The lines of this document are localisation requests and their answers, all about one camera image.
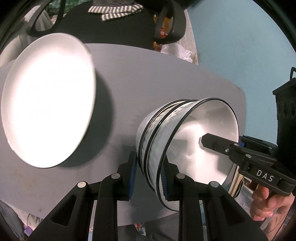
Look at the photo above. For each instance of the black office chair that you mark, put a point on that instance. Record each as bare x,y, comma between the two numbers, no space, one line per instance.
161,22

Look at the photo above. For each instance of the white cloth behind table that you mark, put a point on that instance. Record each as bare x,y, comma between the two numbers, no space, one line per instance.
178,51

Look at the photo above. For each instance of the white plate stack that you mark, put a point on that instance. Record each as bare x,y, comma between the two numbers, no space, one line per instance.
48,99

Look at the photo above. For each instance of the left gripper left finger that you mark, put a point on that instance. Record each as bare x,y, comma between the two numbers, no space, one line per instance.
119,185

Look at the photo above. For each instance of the white bowl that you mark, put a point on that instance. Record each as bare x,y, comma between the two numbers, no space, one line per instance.
144,134
162,137
211,115

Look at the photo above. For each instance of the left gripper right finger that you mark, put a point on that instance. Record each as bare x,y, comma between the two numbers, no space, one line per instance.
176,185

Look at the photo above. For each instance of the right human hand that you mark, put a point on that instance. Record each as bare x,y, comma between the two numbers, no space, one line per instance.
275,207

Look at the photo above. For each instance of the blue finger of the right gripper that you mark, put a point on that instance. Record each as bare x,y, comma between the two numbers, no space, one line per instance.
218,144

